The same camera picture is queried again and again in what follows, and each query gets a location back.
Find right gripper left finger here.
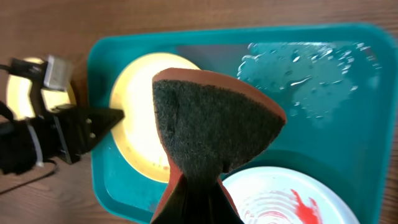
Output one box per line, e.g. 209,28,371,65
151,179,193,224

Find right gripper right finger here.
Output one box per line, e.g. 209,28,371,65
198,182,243,224

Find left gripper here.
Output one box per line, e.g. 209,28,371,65
0,57,125,175

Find yellow-green plate top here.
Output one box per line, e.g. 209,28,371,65
109,52,199,183

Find yellow-green plate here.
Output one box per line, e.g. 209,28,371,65
6,58,76,119
109,52,199,183

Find light blue plate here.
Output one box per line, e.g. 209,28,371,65
223,167,359,224

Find red black sponge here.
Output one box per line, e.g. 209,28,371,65
152,68,287,223

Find teal plastic tray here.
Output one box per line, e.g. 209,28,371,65
87,23,397,223

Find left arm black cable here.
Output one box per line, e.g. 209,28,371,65
0,158,59,195

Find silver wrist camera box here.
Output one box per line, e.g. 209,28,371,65
44,55,73,91

